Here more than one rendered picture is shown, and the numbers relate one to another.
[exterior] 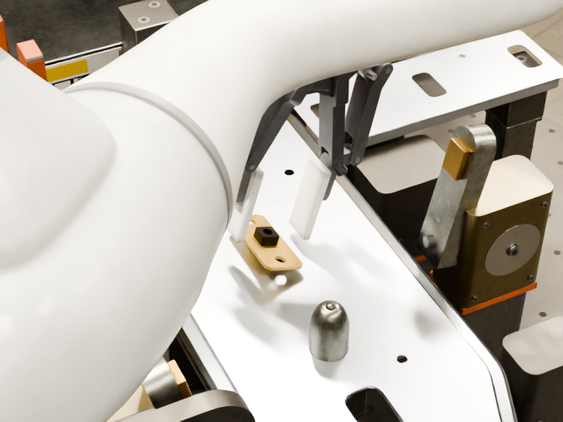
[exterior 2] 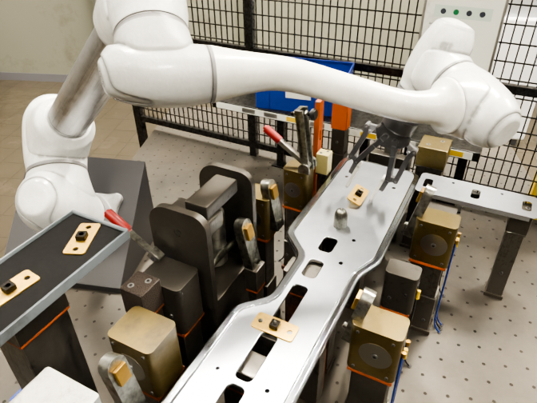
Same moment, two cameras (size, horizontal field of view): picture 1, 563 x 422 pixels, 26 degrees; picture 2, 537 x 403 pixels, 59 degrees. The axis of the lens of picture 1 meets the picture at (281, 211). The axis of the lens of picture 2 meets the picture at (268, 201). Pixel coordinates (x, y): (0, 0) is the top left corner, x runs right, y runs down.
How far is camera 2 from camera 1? 65 cm
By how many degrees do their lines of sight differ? 42
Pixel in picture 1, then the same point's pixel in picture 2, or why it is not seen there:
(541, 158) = not seen: outside the picture
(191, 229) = (187, 73)
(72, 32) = not seen: hidden behind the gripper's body
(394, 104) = (454, 192)
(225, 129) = (226, 67)
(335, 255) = (374, 210)
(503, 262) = (428, 248)
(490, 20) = (366, 103)
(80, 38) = not seen: hidden behind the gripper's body
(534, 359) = (393, 268)
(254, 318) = (332, 208)
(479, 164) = (423, 199)
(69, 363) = (129, 70)
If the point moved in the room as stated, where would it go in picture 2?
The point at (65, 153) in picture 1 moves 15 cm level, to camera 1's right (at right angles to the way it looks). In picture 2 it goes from (165, 38) to (212, 61)
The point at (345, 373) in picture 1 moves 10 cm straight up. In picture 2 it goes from (334, 233) to (337, 197)
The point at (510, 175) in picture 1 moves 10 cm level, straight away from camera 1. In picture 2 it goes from (447, 217) to (482, 207)
